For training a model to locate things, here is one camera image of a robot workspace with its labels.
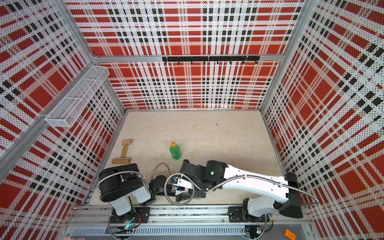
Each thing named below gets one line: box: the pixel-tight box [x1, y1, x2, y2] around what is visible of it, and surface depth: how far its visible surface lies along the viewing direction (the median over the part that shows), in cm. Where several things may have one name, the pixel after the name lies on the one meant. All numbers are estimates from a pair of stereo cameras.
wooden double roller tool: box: [111, 138, 133, 165], surface depth 96 cm
